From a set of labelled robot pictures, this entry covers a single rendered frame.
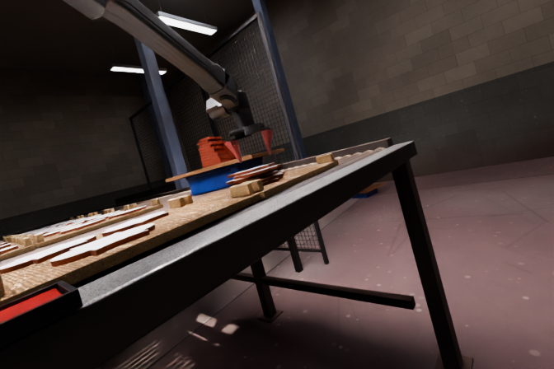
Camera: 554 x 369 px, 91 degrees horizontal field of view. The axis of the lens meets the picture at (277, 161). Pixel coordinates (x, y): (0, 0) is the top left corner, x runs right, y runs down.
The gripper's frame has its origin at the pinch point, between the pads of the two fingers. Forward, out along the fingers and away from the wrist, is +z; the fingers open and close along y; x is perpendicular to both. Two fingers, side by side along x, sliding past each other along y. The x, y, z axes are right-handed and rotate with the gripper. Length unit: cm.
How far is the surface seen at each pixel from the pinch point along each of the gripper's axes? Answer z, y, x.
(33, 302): 8, 6, 61
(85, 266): 7, 7, 54
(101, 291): 9, 1, 58
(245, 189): 6.5, -3.9, 25.3
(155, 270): 10, -2, 54
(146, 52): -117, 116, -142
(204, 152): -10, 47, -62
